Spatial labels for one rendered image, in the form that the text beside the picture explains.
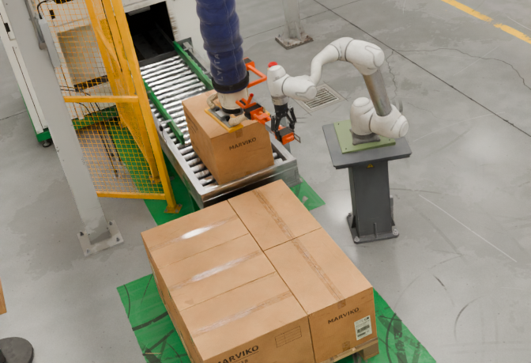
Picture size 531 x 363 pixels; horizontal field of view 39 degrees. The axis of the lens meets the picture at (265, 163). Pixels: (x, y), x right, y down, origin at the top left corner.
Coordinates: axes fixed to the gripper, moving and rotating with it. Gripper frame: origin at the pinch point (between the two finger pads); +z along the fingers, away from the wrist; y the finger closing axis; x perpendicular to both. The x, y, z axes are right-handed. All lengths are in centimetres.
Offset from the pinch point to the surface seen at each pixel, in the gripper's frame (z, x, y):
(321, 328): 84, 62, 27
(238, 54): -30, -50, -3
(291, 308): 70, 52, 38
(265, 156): 58, -67, -17
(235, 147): 43, -69, 3
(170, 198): 112, -142, 34
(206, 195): 66, -65, 31
